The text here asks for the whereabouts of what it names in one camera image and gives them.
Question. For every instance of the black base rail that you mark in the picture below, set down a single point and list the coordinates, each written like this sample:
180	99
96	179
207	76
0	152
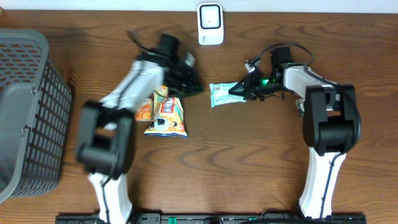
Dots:
156	218

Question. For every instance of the yellow snack bag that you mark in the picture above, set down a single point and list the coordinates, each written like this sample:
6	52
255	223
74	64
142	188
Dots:
167	117

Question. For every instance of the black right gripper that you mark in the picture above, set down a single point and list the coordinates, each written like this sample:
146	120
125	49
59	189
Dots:
248	89

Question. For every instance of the white barcode scanner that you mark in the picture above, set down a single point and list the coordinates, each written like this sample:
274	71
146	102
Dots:
210	23

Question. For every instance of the teal wet wipes pack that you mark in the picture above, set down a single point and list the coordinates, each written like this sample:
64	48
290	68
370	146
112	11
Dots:
219	94

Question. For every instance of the grey plastic shopping basket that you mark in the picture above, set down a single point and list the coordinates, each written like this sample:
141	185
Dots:
36	106

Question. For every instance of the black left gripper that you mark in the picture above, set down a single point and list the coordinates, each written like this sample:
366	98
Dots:
185	81

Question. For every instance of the orange tissue pack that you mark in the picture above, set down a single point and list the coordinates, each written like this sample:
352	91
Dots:
145	111

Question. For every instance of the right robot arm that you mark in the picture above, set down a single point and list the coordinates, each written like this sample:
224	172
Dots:
331	120

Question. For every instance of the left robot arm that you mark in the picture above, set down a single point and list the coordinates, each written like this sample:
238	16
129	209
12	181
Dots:
105	145

